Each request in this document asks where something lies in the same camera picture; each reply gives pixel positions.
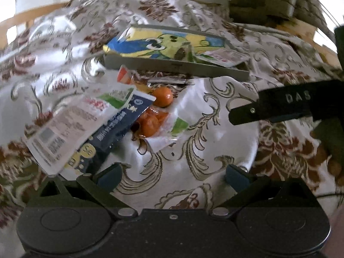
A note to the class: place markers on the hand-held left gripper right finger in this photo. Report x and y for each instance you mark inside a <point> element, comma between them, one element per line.
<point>237,176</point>

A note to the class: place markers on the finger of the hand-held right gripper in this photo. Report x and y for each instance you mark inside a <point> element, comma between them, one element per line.
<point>282,104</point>

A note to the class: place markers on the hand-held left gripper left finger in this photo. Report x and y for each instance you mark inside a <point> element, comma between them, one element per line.
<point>108,177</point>

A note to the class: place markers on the blue and white snack packet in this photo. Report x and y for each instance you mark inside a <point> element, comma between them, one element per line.
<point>115,129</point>

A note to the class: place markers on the white barcode snack packet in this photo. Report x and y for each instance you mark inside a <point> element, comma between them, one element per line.
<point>72,123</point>

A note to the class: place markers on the orange pieces clear packet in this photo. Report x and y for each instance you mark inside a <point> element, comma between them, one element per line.
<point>150,123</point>

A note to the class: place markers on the rice crisp snack packet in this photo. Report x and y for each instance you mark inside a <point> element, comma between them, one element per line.
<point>223,57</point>

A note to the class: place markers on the small orange white packet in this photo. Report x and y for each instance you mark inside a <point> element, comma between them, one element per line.
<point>125,75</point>

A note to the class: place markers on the grey shallow tray box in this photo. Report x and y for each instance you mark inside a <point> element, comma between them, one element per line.
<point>174,67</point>

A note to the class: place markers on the person's right hand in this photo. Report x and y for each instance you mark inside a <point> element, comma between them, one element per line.
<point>336,172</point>

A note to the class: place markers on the floral satin blanket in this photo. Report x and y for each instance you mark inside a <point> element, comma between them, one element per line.
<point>209,139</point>

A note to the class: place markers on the wooden board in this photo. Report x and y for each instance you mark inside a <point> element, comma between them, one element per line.
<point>298,31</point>

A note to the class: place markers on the olive green puffer jacket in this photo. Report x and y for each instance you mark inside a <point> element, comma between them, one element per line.
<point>268,0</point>

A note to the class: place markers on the cartoon painting paper sheet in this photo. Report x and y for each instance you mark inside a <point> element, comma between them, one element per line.
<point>150,43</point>

